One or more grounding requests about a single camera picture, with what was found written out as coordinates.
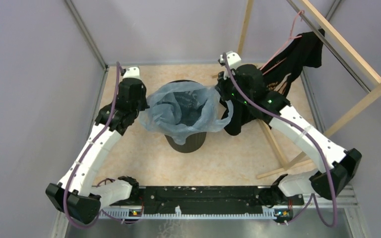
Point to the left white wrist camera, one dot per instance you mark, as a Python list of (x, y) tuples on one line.
[(132, 72)]

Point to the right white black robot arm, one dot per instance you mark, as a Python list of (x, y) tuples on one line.
[(335, 165)]

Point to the metal clothes rail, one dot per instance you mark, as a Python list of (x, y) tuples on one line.
[(323, 28)]

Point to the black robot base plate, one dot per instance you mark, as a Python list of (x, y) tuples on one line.
[(205, 200)]

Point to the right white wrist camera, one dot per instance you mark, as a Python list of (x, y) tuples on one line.
[(233, 60)]

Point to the black plastic trash bin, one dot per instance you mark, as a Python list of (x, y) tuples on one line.
[(182, 114)]

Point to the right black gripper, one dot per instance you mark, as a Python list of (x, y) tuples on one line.
[(221, 87)]

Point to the light blue plastic trash bag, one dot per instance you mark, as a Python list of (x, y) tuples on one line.
[(215, 124)]

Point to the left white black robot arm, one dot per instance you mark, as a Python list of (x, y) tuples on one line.
[(74, 194)]

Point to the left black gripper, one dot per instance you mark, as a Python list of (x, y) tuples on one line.
[(144, 104)]

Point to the pink clothes hanger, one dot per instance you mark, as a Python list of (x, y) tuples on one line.
[(291, 38)]

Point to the wooden clothes rack frame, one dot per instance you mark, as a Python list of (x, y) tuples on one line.
[(335, 91)]

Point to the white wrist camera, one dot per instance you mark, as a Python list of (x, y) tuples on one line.
[(132, 72), (233, 60)]

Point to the black printed t-shirt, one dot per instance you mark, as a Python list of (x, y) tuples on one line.
[(302, 52)]

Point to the grey cable duct rail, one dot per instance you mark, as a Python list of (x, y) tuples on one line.
[(134, 213)]

